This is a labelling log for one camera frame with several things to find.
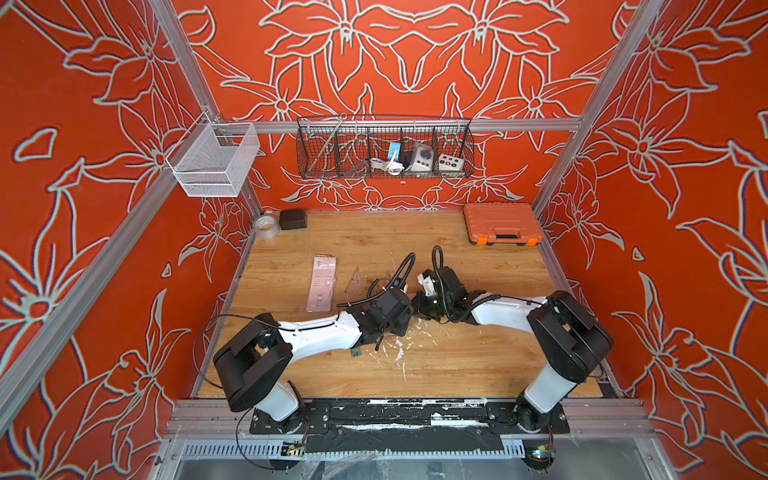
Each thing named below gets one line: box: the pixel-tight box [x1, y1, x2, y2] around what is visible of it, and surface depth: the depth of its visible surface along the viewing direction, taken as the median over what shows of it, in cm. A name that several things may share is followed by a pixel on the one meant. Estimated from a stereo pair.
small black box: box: [280, 209, 307, 230], surface depth 116 cm
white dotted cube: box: [438, 154, 464, 171], surface depth 96 cm
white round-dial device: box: [410, 143, 434, 171], surface depth 93 cm
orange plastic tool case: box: [463, 202, 544, 247], surface depth 110 cm
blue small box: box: [388, 142, 401, 161], surface depth 85 cm
